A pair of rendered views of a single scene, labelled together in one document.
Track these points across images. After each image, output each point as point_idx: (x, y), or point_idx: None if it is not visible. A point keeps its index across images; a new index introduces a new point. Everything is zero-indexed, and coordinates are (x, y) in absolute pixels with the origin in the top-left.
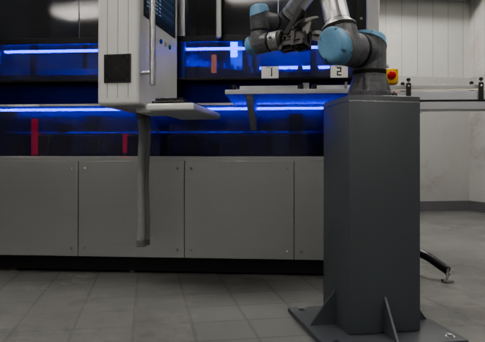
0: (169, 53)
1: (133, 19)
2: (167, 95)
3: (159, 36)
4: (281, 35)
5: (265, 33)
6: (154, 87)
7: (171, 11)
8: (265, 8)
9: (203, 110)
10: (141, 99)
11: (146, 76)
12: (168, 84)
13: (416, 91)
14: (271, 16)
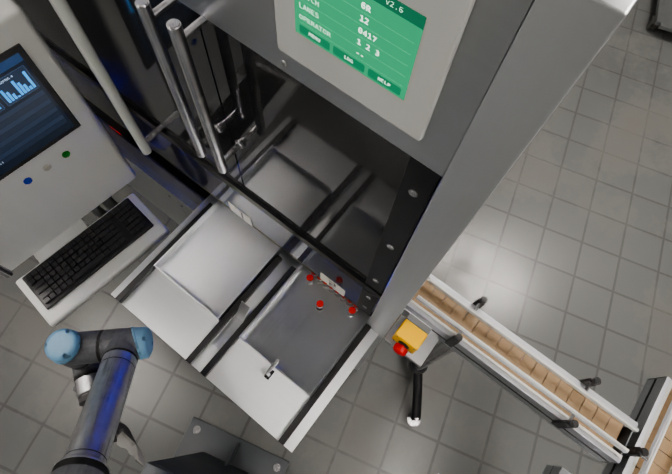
0: (72, 155)
1: None
2: (90, 196)
3: (18, 180)
4: (84, 403)
5: (75, 375)
6: (42, 228)
7: (41, 114)
8: (60, 362)
9: (92, 294)
10: (12, 267)
11: (9, 244)
12: (88, 184)
13: (465, 349)
14: (81, 363)
